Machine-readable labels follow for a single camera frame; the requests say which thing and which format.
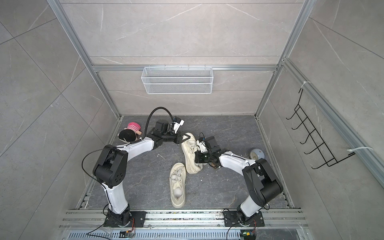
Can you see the pink plush doll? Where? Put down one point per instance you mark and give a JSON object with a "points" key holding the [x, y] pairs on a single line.
{"points": [[130, 133]]}

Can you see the aluminium front rail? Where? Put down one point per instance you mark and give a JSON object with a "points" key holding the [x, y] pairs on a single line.
{"points": [[213, 224]]}

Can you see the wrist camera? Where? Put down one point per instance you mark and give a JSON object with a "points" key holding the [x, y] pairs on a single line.
{"points": [[176, 124], [208, 145]]}

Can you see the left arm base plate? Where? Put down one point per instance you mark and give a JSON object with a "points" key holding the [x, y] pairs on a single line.
{"points": [[125, 219]]}

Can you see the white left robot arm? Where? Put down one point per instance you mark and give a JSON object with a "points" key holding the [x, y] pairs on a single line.
{"points": [[110, 169]]}

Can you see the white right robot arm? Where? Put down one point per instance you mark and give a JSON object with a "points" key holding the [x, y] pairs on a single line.
{"points": [[262, 183]]}

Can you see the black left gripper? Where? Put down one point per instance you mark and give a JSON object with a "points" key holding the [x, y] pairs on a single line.
{"points": [[179, 138]]}

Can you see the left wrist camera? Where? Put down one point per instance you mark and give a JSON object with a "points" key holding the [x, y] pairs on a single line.
{"points": [[176, 124]]}

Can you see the white wire mesh basket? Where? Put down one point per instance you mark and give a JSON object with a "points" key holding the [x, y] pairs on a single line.
{"points": [[178, 80]]}

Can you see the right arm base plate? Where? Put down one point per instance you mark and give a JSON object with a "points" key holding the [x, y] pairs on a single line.
{"points": [[238, 219]]}

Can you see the aluminium corner frame post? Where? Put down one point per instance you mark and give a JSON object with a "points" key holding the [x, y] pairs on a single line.
{"points": [[297, 29]]}

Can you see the black wire hook rack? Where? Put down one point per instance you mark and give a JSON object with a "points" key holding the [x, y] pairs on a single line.
{"points": [[312, 133]]}

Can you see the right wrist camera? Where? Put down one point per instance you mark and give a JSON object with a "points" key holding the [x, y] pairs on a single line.
{"points": [[208, 145]]}

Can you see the cream sneaker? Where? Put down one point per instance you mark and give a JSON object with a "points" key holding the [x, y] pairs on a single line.
{"points": [[189, 147], [177, 180]]}

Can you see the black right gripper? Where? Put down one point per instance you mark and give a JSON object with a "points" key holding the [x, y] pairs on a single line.
{"points": [[199, 157]]}

